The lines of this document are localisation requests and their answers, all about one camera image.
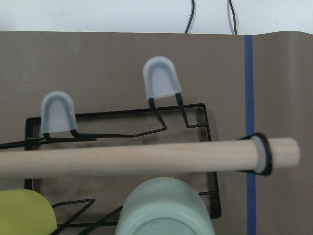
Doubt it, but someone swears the wooden rack handle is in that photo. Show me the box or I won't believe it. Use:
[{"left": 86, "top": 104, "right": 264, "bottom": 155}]
[{"left": 0, "top": 138, "right": 300, "bottom": 178}]

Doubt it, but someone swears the green cup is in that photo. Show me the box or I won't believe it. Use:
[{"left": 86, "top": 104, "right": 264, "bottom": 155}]
[{"left": 115, "top": 177, "right": 215, "bottom": 235}]

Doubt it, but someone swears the yellow cup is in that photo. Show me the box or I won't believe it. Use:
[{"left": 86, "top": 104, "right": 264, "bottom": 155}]
[{"left": 0, "top": 189, "right": 57, "bottom": 235}]

